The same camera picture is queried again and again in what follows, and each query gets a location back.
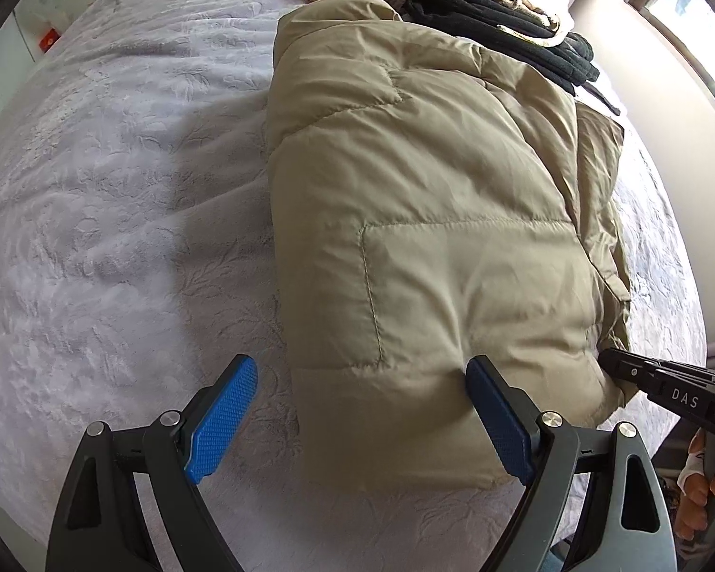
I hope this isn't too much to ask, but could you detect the beige puffer jacket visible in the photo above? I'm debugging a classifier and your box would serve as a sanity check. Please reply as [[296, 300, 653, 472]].
[[262, 0, 633, 492]]

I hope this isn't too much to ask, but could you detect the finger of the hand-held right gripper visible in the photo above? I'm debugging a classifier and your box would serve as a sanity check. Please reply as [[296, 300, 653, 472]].
[[599, 347, 668, 405]]

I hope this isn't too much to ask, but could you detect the person's right hand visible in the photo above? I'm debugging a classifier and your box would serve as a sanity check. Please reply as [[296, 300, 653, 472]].
[[673, 429, 715, 543]]

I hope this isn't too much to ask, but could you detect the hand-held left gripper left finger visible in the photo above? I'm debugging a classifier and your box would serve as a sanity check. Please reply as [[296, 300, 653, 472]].
[[46, 353, 258, 572]]

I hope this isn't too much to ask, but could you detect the black folded garment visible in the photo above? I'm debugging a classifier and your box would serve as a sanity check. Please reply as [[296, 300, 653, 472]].
[[405, 0, 623, 117]]

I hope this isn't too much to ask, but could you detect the brown framed window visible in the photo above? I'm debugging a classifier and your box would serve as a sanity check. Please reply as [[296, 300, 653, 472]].
[[623, 0, 715, 102]]

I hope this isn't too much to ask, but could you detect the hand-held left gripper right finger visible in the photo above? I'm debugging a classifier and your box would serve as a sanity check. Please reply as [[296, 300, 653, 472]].
[[465, 354, 679, 572]]

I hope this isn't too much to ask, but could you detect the lavender embossed blanket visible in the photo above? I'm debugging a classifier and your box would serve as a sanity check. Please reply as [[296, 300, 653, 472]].
[[0, 0, 710, 572]]

